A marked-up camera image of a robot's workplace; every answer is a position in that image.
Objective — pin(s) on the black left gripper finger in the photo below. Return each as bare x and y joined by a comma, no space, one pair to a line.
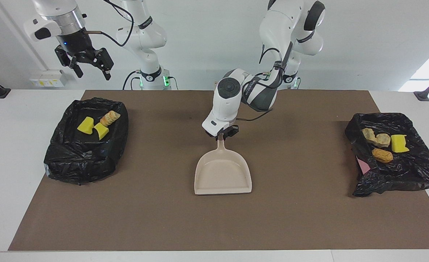
232,133
210,134

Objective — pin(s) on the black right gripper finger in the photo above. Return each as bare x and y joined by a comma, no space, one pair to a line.
107,74
78,70

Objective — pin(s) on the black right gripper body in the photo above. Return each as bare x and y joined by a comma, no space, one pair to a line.
79,49

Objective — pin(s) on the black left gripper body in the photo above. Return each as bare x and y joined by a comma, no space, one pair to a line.
226,130

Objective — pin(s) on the beige plastic dustpan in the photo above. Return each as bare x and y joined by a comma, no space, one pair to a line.
223,174

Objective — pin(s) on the croissant toy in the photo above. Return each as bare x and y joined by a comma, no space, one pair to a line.
368,134
110,118

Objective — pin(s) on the green and yellow sponge piece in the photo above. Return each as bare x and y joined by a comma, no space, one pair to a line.
85,125

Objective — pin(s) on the pale striped bread roll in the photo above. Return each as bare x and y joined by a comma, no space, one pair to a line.
383,140

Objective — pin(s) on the brown bread roll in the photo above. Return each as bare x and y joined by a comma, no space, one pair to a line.
382,155

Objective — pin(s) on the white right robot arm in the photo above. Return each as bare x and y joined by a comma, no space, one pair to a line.
145,36

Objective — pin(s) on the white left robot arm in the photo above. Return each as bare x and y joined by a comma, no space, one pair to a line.
229,98

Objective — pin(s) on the black bag lined bin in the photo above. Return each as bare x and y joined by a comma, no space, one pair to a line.
83,160

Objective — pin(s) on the black bag over pink bin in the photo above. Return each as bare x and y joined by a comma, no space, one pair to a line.
400,171

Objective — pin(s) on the brown table mat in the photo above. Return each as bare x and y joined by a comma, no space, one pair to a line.
214,218

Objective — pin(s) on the white wall socket box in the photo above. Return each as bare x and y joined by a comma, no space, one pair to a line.
48,79

